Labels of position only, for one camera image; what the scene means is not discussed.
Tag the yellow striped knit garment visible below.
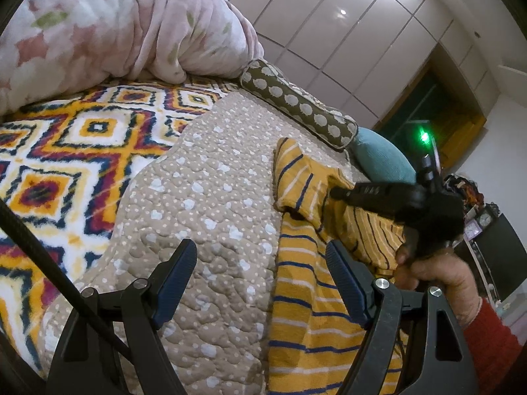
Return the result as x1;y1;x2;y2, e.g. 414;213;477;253
268;138;404;394

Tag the wooden door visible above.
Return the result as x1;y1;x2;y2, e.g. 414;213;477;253
374;63;487;171

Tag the black cable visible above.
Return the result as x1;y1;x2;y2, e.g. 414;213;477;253
0;199;135;365

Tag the black television screen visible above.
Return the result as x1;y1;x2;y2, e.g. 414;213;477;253
470;214;526;304

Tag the person's right hand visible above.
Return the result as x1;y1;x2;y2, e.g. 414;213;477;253
394;245;482;328

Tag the teal cushion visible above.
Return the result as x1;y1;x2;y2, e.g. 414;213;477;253
350;127;416;184

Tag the pink floral comforter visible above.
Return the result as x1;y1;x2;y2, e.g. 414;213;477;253
1;0;264;114

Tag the dark mantel clock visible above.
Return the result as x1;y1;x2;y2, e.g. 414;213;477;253
476;202;500;230

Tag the cluttered clothes rack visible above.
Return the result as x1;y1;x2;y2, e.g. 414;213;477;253
444;174;485;214

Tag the colourful geometric patterned blanket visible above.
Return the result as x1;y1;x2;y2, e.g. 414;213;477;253
0;75;240;376

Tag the olive white patterned bolster pillow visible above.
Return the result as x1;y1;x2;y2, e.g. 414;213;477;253
239;59;358;152

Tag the beige heart quilted bedspread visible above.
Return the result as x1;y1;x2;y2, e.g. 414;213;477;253
37;90;372;395

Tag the red sleeved right forearm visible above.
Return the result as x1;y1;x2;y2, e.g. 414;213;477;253
463;300;526;395

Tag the glossy white wardrobe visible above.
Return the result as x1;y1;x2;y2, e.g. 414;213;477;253
231;0;499;127

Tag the purple alarm clock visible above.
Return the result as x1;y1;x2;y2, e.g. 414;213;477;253
463;219;482;241

